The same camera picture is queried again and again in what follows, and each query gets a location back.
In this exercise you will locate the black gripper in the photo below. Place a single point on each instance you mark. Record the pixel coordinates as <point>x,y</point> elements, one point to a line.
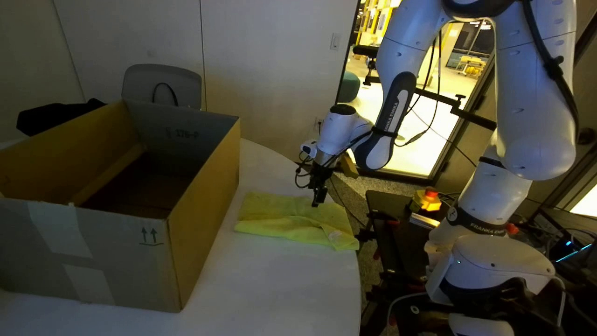
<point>319,174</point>

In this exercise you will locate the yellow towel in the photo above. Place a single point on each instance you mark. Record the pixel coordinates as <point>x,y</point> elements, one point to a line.
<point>291,220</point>

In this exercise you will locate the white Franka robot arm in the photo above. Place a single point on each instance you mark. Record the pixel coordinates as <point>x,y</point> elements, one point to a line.
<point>534,112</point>

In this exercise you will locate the illuminated control button box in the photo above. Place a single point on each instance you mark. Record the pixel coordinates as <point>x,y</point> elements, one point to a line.
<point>429,200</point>

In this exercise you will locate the large open cardboard box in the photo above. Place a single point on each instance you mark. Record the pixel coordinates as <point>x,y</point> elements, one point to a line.
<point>187,224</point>

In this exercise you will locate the teal round stool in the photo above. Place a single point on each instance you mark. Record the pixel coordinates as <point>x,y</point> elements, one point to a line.
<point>347,86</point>

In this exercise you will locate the grey chair backrest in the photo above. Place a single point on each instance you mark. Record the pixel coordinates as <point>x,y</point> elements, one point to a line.
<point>140,84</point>

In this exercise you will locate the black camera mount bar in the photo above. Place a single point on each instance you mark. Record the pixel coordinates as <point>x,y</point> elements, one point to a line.
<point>459,108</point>

